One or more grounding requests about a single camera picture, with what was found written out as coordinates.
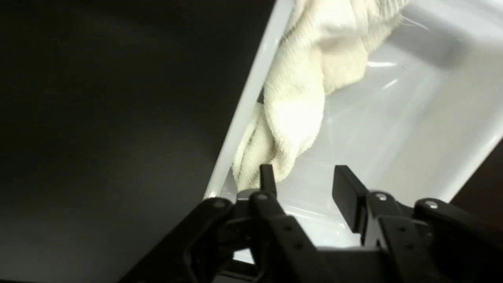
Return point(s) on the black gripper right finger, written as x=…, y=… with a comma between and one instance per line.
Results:
x=433, y=240

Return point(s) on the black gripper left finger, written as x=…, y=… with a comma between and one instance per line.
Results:
x=272, y=236

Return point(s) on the white terry towel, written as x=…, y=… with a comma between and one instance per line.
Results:
x=298, y=104

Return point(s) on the white plastic storage box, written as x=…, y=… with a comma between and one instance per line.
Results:
x=418, y=130

